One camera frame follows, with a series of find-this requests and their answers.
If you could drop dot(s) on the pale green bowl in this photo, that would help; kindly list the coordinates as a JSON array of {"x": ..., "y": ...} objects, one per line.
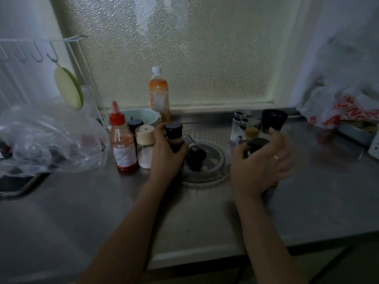
[{"x": 145, "y": 114}]

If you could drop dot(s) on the clear jar beige lid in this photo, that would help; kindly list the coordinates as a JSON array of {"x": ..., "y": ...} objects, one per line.
[{"x": 145, "y": 147}]

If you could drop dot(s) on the frosted glass window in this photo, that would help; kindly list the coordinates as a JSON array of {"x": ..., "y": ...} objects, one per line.
[{"x": 183, "y": 47}]

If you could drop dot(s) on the wide black-capped bottle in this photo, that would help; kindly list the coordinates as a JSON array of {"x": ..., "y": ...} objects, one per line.
[{"x": 274, "y": 119}]

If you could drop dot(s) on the person's right thumb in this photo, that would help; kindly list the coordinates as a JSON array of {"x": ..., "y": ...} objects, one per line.
[{"x": 239, "y": 150}]

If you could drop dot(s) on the dark brown glass bottle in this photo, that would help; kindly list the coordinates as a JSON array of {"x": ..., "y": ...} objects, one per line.
[{"x": 195, "y": 155}]

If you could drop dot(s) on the white box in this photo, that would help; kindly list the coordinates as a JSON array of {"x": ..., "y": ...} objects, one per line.
[{"x": 374, "y": 146}]

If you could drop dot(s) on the dark flat tray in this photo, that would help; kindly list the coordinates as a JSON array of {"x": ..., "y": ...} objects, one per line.
[{"x": 17, "y": 184}]

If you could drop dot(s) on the short black-capped spice jar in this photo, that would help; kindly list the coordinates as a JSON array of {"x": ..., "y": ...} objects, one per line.
[{"x": 258, "y": 144}]

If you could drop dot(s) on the person's right hand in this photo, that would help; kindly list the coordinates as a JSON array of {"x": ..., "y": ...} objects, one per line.
[{"x": 257, "y": 174}]

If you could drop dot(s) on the white plastic bag red print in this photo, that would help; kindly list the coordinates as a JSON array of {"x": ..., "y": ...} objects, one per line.
[{"x": 340, "y": 85}]

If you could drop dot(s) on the clear round turntable tray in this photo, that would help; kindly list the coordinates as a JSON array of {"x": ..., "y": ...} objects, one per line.
[{"x": 214, "y": 165}]

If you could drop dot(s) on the red-capped sauce bottle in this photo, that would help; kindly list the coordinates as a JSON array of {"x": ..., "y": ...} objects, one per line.
[{"x": 123, "y": 144}]

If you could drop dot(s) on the dark black-capped seasoning bottle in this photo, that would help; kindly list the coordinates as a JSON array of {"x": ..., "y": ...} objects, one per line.
[{"x": 174, "y": 136}]

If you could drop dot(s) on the person's left thumb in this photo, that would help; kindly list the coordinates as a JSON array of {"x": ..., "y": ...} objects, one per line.
[{"x": 183, "y": 152}]

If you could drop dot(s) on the small black-capped bottle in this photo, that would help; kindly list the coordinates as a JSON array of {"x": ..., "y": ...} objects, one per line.
[{"x": 135, "y": 124}]

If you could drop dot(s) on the clear plastic bag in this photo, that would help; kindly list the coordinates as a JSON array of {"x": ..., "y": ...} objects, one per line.
[{"x": 50, "y": 138}]

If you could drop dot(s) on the yellow spice jar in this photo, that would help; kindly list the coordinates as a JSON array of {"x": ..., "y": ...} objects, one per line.
[{"x": 252, "y": 132}]

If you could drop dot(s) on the person's left hand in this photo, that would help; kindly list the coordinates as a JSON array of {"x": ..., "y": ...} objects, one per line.
[{"x": 164, "y": 165}]

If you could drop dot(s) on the person's right forearm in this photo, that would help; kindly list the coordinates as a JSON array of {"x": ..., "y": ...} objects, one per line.
[{"x": 266, "y": 242}]

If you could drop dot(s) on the person's left forearm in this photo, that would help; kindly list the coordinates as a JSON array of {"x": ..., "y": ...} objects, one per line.
[{"x": 130, "y": 236}]

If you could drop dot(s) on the glass shaker silver lid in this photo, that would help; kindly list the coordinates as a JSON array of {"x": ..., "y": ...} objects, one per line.
[
  {"x": 250, "y": 122},
  {"x": 237, "y": 124}
]

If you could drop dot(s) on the orange drink bottle white cap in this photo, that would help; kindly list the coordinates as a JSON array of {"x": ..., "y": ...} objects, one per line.
[{"x": 159, "y": 94}]

